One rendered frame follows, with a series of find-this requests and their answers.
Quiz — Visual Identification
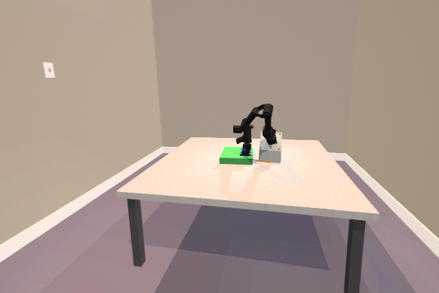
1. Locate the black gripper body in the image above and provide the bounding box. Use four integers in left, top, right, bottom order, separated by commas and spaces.
242, 134, 252, 148

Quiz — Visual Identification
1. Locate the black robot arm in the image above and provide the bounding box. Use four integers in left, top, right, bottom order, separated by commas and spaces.
233, 104, 277, 145

